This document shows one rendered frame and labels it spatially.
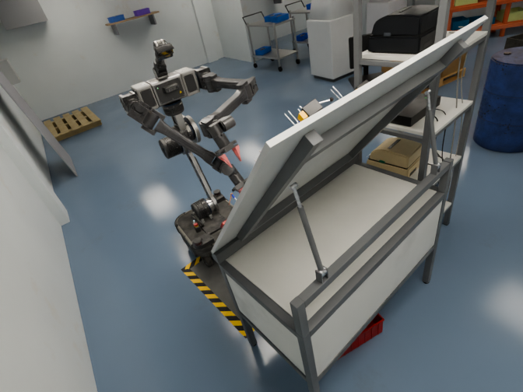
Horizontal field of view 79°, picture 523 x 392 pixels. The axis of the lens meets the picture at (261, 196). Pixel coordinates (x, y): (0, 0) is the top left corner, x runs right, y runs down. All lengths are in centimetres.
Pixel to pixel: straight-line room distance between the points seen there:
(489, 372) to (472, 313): 36
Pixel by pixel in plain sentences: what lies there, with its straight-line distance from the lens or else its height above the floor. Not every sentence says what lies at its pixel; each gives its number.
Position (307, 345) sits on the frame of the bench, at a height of 73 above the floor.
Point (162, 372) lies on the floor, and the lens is 245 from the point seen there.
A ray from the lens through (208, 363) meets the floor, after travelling 236.
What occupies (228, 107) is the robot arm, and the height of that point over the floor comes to 145.
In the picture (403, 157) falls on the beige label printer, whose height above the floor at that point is 83.
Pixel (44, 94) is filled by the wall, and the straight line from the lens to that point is 898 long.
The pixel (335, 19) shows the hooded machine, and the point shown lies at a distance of 611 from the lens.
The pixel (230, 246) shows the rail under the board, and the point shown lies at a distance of 168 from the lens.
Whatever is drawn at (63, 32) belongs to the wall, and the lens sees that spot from 889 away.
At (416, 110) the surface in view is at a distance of 217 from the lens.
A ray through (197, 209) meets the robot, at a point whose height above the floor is 39.
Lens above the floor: 200
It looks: 36 degrees down
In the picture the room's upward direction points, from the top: 13 degrees counter-clockwise
